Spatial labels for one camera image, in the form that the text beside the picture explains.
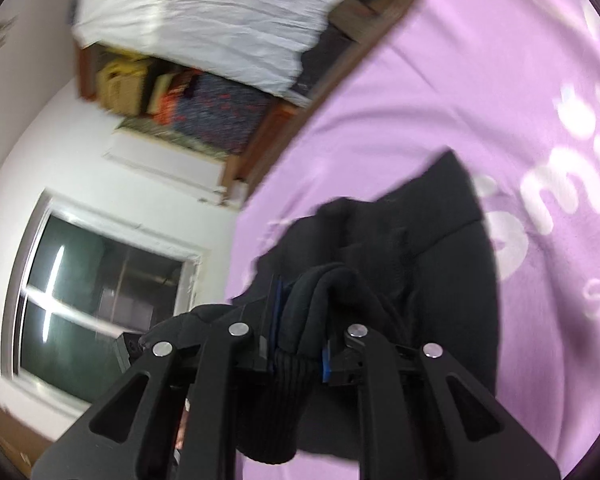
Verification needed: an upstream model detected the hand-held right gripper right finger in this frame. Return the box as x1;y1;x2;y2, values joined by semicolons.
321;324;561;480

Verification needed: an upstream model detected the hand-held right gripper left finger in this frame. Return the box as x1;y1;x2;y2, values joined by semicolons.
30;275;284;480

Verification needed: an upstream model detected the black garment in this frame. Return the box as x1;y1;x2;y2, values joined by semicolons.
145;149;503;465

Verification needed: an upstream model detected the white framed window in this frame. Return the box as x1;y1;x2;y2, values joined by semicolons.
2;190;203;406

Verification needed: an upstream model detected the wooden bookshelf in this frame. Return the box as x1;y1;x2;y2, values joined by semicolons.
77;0;451;196

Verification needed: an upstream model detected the row of books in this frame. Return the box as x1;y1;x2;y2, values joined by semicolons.
97;57;276;156

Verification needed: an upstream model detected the lilac printed blanket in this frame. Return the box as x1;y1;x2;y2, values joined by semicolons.
225;0;600;480

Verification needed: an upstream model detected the white lace cloth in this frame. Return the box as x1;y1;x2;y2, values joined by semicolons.
72;0;361;98

